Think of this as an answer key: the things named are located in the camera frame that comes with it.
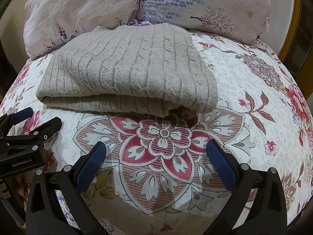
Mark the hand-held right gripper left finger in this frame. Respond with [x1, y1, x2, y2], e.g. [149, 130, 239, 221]
[25, 141, 115, 235]

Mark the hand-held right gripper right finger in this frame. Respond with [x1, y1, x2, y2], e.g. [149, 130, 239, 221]
[206, 140, 287, 235]

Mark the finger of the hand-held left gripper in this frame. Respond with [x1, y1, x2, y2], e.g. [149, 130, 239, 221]
[0, 107, 34, 137]
[5, 117, 62, 147]

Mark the grey cable-knit sweater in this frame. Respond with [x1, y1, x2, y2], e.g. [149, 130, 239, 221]
[36, 23, 219, 117]

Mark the floral bed sheet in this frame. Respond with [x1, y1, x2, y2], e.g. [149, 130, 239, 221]
[0, 28, 313, 235]

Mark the pink floral pillow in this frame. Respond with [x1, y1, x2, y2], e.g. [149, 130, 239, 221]
[23, 0, 141, 60]
[137, 0, 272, 45]

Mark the wooden bed frame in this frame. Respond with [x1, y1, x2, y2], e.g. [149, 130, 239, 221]
[277, 0, 313, 84]

